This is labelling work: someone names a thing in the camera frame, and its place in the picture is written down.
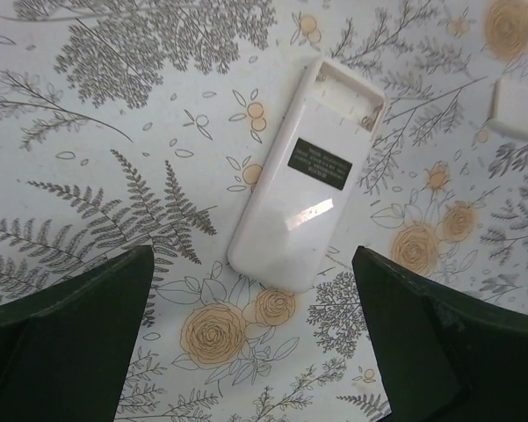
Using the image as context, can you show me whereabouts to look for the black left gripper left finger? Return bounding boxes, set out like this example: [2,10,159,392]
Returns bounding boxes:
[0,246,153,421]

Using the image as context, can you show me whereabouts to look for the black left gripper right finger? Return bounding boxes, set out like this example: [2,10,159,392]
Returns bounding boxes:
[352,246,528,421]

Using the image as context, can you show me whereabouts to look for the white battery cover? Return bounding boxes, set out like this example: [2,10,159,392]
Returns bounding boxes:
[487,77,528,141]

